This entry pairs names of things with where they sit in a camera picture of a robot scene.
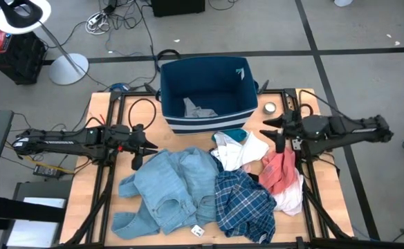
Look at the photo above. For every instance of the black aluminium table frame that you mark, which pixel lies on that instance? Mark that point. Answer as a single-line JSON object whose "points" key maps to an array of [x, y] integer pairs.
{"points": [[103, 180]]}

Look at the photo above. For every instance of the navy white striped fabric basket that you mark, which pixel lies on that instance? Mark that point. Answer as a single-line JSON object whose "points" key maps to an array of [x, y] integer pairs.
{"points": [[205, 79]]}

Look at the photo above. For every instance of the light blue denim jeans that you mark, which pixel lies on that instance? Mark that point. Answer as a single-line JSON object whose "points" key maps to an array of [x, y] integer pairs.
{"points": [[174, 186]]}

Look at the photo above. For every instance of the black power adapter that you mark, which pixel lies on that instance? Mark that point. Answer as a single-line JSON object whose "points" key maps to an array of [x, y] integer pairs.
{"points": [[111, 6]]}

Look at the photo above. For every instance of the navy plaid shirt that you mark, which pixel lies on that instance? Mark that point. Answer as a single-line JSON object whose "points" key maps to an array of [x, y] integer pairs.
{"points": [[240, 204]]}

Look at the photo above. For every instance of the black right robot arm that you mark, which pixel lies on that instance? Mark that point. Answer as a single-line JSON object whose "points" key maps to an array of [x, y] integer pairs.
{"points": [[347, 128]]}

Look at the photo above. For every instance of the silver metal bracket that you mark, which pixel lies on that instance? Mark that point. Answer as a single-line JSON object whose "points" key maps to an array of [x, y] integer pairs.
{"points": [[296, 144]]}

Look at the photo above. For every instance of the black garment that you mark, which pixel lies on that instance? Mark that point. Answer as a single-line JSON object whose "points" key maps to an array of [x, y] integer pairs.
{"points": [[254, 178]]}

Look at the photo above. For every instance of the black storage crate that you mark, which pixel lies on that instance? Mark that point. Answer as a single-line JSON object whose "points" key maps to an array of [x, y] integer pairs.
{"points": [[22, 62]]}

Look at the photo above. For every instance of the black box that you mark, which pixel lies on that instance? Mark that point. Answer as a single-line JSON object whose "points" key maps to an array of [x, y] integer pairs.
{"points": [[177, 7]]}

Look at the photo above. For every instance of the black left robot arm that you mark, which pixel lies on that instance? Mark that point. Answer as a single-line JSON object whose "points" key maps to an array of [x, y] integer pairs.
{"points": [[60, 140]]}

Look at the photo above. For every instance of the grey garment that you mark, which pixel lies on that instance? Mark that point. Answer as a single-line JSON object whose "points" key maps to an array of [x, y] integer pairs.
{"points": [[196, 111]]}

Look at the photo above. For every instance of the white tag reading Pants 3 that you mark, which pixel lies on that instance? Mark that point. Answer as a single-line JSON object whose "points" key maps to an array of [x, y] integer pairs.
{"points": [[198, 230]]}

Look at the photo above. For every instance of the small white shirt tag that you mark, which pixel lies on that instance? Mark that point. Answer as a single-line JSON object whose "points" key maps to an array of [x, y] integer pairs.
{"points": [[263, 238]]}

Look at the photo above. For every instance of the teal sock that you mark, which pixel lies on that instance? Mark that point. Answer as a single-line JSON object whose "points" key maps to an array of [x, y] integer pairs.
{"points": [[238, 134]]}

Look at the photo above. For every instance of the black power brick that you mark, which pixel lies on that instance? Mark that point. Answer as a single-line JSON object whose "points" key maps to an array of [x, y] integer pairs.
{"points": [[48, 171]]}

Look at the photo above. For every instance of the grey cabinet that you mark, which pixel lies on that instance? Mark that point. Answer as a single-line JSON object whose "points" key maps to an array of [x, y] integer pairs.
{"points": [[36, 214]]}

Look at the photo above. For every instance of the white round lamp base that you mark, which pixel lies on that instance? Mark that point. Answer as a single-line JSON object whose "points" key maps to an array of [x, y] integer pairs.
{"points": [[344, 2]]}

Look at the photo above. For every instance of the coral and white shirt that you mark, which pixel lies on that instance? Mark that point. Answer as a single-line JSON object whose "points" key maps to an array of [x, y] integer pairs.
{"points": [[278, 173]]}

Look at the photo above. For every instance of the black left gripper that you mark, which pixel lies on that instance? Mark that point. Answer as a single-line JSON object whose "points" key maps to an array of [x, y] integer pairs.
{"points": [[131, 141]]}

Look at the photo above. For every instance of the silver tape roll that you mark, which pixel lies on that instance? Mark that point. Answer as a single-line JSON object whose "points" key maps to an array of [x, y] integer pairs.
{"points": [[270, 108]]}

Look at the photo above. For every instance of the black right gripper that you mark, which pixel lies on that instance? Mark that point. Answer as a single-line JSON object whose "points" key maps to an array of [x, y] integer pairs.
{"points": [[293, 126]]}

